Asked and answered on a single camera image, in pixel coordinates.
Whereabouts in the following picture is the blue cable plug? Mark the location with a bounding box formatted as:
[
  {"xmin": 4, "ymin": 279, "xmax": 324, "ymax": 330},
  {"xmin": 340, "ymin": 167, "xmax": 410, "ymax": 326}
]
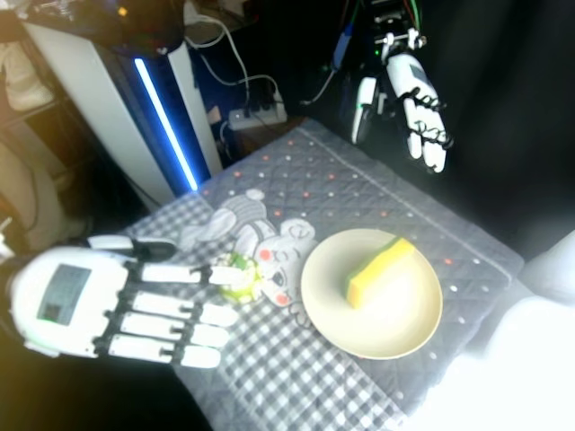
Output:
[{"xmin": 299, "ymin": 30, "xmax": 355, "ymax": 107}]

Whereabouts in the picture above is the white cloth bundle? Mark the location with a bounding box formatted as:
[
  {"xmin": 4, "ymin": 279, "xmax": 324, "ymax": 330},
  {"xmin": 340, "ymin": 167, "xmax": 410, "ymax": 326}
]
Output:
[{"xmin": 0, "ymin": 40, "xmax": 56, "ymax": 112}]

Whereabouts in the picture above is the white cable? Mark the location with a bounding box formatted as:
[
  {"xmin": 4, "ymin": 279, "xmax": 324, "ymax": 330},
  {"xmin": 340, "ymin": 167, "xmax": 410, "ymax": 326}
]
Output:
[
  {"xmin": 197, "ymin": 51, "xmax": 280, "ymax": 107},
  {"xmin": 183, "ymin": 14, "xmax": 251, "ymax": 89}
]

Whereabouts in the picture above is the white computer tower blue light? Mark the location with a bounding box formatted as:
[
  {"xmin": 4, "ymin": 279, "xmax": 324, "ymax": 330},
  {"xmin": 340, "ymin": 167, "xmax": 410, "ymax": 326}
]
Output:
[{"xmin": 22, "ymin": 21, "xmax": 225, "ymax": 208}]

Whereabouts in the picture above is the grey quilt with bear print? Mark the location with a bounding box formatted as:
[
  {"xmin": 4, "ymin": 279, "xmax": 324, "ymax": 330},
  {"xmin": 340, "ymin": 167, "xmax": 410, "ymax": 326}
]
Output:
[{"xmin": 120, "ymin": 117, "xmax": 526, "ymax": 431}]

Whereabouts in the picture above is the yellow sponge with green pad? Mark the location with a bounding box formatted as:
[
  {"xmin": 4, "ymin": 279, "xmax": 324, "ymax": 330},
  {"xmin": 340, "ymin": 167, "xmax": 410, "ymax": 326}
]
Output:
[{"xmin": 345, "ymin": 236, "xmax": 417, "ymax": 311}]

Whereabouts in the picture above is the cream round plate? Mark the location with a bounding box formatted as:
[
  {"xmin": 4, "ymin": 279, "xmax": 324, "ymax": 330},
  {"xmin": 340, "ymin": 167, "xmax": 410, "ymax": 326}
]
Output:
[{"xmin": 299, "ymin": 227, "xmax": 445, "ymax": 361}]

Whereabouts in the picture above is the small green and white toy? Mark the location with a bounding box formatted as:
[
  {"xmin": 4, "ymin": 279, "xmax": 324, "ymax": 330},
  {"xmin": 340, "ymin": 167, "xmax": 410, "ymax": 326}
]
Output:
[{"xmin": 215, "ymin": 251, "xmax": 266, "ymax": 306}]

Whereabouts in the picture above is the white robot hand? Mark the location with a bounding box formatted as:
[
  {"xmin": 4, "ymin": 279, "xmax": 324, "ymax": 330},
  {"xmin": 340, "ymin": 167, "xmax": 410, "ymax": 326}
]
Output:
[
  {"xmin": 350, "ymin": 51, "xmax": 455, "ymax": 174},
  {"xmin": 6, "ymin": 233, "xmax": 266, "ymax": 370}
]

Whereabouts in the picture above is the white power strip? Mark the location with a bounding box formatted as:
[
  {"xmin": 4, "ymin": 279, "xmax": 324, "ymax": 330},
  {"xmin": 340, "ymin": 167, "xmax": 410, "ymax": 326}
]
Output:
[{"xmin": 227, "ymin": 101, "xmax": 288, "ymax": 132}]

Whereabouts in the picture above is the white robot body shell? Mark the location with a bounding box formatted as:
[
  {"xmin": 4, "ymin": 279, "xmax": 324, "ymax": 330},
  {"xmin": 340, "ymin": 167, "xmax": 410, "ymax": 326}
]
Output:
[{"xmin": 403, "ymin": 233, "xmax": 575, "ymax": 431}]

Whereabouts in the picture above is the black rounded device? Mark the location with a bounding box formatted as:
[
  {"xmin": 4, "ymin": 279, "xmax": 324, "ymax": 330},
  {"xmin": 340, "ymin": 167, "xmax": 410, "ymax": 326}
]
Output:
[{"xmin": 87, "ymin": 0, "xmax": 186, "ymax": 57}]

